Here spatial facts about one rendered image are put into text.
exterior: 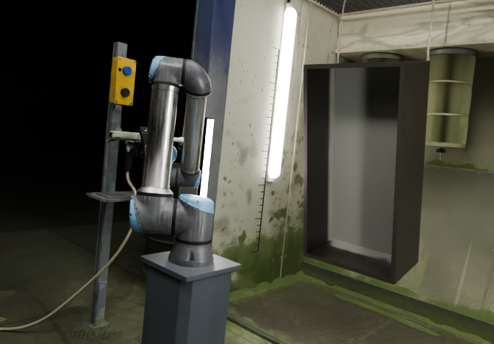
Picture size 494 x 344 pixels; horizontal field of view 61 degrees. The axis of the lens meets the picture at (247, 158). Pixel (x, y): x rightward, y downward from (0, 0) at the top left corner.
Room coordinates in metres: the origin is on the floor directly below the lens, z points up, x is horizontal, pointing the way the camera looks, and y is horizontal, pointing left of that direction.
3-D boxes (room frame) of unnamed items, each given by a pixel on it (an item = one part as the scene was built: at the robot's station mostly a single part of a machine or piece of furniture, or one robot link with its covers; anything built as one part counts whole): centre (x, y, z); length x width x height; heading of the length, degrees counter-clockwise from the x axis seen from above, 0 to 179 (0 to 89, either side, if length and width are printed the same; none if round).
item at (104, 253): (2.42, 0.78, 0.82); 0.06 x 0.06 x 1.64; 48
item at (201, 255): (1.76, 0.19, 0.69); 0.19 x 0.19 x 0.10
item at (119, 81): (2.38, 0.74, 1.42); 0.12 x 0.06 x 0.26; 138
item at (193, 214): (1.75, 0.20, 0.83); 0.17 x 0.15 x 0.18; 98
